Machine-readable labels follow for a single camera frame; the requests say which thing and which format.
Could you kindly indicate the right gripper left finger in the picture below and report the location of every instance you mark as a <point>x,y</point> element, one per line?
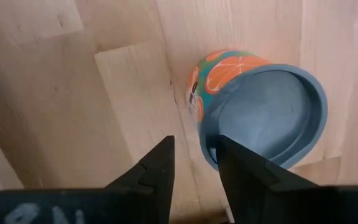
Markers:
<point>160,174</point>

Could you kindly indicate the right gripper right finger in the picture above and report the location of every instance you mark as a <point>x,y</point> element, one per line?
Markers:
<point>244,174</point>

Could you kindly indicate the small orange print can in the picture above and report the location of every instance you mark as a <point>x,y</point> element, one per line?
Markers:
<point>225,71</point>

